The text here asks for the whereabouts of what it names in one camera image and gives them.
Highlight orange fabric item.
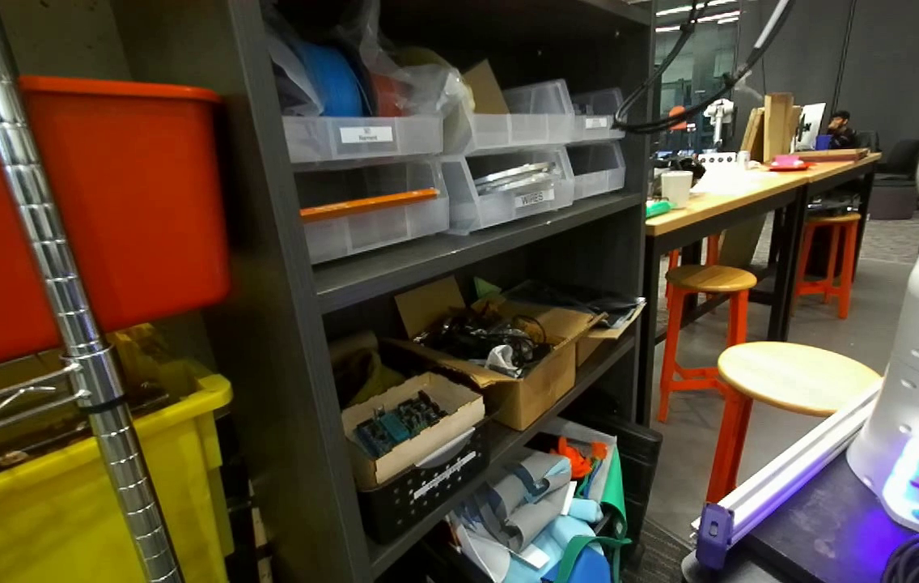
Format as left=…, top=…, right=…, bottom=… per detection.
left=556, top=433, right=615, bottom=485

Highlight wooden stool orange legs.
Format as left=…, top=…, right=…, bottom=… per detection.
left=701, top=337, right=887, bottom=509
left=654, top=263, right=761, bottom=427
left=797, top=207, right=868, bottom=324

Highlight shiny silver part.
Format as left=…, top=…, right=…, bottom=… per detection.
left=481, top=339, right=528, bottom=382

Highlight clear plastic storage bin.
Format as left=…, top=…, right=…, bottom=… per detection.
left=465, top=78, right=579, bottom=157
left=295, top=184, right=454, bottom=268
left=438, top=142, right=579, bottom=236
left=567, top=138, right=632, bottom=203
left=567, top=87, right=632, bottom=146

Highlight open cardboard box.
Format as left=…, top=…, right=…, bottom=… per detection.
left=378, top=274, right=605, bottom=433

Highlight brown paper wrap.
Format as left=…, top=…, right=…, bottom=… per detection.
left=326, top=333, right=410, bottom=415

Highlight clear packaged parts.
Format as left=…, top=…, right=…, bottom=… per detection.
left=472, top=160, right=569, bottom=203

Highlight orange rod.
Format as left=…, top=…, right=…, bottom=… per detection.
left=295, top=184, right=442, bottom=226

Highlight dark teal parts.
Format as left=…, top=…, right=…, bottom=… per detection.
left=357, top=391, right=451, bottom=462

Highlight flat cardboard tray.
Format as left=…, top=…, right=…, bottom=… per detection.
left=574, top=295, right=650, bottom=368

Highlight white cardboard box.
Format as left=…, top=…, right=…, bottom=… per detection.
left=340, top=368, right=489, bottom=499

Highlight dark grey shelf unit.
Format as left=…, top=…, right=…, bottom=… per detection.
left=0, top=0, right=666, bottom=583

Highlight yellowish plastic bag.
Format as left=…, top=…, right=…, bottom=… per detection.
left=357, top=43, right=478, bottom=157

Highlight brown cardboard piece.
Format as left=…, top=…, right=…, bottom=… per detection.
left=460, top=58, right=514, bottom=116

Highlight clear bin white label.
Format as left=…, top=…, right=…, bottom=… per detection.
left=279, top=109, right=446, bottom=170

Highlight black plastic crate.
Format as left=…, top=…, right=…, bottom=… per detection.
left=357, top=432, right=489, bottom=548

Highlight grey white fabric bag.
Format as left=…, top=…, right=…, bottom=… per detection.
left=446, top=446, right=583, bottom=583

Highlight white mug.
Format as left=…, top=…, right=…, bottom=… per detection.
left=656, top=170, right=695, bottom=207

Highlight blue roll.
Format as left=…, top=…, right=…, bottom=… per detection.
left=291, top=40, right=371, bottom=119

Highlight teal blue bag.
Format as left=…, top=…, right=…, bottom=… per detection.
left=520, top=432, right=633, bottom=583

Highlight wooden work table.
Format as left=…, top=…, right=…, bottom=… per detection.
left=633, top=146, right=887, bottom=432

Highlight orange plastic bin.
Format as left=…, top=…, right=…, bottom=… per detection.
left=0, top=64, right=232, bottom=379

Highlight wooden block stand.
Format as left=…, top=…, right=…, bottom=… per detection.
left=742, top=92, right=799, bottom=166

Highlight white laptop screen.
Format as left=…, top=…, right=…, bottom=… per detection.
left=797, top=96, right=828, bottom=152

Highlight long wooden plank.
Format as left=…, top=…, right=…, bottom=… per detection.
left=797, top=142, right=872, bottom=166

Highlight chrome rack pole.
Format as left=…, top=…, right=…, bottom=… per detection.
left=0, top=0, right=187, bottom=583

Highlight seated person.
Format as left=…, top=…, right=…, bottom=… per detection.
left=814, top=108, right=863, bottom=152

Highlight yellow plastic bin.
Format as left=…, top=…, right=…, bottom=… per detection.
left=0, top=373, right=238, bottom=583

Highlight black cable bundle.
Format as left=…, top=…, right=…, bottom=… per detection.
left=422, top=302, right=552, bottom=376

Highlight purple rail end bracket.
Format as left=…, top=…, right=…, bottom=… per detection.
left=693, top=502, right=742, bottom=575

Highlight aluminium extrusion rail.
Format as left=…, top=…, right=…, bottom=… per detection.
left=693, top=390, right=884, bottom=575

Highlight chrome wire shelf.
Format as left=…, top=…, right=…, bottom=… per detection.
left=0, top=360, right=89, bottom=455

